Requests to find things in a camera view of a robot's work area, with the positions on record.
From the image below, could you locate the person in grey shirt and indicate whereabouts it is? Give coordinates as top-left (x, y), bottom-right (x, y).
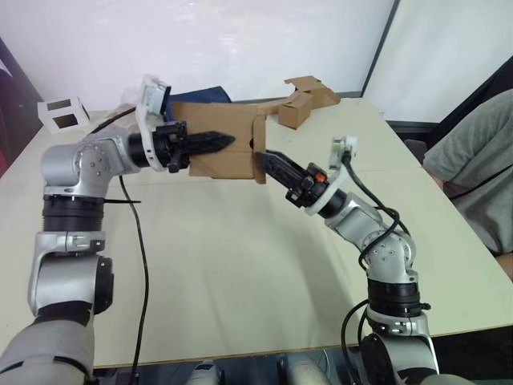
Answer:
top-left (422, 88), bottom-right (513, 282)

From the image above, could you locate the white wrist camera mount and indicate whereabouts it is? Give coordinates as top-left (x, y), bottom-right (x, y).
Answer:
top-left (134, 74), bottom-right (174, 174)
top-left (303, 135), bottom-right (359, 217)

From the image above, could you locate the white box with dark windows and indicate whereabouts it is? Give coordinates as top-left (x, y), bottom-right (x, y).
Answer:
top-left (37, 96), bottom-right (91, 134)

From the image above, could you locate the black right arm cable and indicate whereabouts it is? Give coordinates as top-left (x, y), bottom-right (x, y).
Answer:
top-left (340, 153), bottom-right (410, 385)

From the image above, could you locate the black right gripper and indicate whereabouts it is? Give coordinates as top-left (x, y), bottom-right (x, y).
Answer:
top-left (256, 150), bottom-right (332, 210)

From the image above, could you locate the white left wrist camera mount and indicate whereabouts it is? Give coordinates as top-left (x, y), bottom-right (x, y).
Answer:
top-left (134, 74), bottom-right (174, 174)

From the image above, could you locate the grey rounded shape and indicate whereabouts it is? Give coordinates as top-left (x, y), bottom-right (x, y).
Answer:
top-left (187, 359), bottom-right (226, 385)
top-left (279, 351), bottom-right (324, 385)

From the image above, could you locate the dark window frame post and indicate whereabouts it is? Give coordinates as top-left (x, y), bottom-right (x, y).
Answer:
top-left (359, 0), bottom-right (402, 99)

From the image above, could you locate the dark side panel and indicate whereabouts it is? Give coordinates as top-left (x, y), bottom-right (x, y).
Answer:
top-left (0, 35), bottom-right (46, 178)

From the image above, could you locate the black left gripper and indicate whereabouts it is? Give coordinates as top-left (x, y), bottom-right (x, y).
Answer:
top-left (154, 121), bottom-right (236, 175)

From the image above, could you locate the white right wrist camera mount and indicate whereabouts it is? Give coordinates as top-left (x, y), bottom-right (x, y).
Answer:
top-left (303, 135), bottom-right (359, 217)

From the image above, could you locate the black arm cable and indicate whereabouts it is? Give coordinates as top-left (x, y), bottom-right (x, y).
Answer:
top-left (88, 111), bottom-right (151, 385)
top-left (340, 153), bottom-right (410, 385)

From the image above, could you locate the tiny closed cardboard box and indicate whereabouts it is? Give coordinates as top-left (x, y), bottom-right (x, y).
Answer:
top-left (277, 93), bottom-right (314, 130)

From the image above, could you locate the small brown cardboard box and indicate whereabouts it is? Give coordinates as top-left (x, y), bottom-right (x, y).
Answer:
top-left (172, 101), bottom-right (269, 186)

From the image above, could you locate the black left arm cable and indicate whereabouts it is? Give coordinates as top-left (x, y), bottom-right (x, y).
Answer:
top-left (88, 111), bottom-right (151, 385)

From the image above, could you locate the dark blue cloth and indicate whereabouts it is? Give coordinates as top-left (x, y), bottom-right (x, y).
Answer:
top-left (165, 85), bottom-right (234, 106)

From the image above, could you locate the flat unfolded cardboard piece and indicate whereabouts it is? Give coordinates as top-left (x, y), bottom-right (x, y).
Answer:
top-left (256, 75), bottom-right (342, 121)

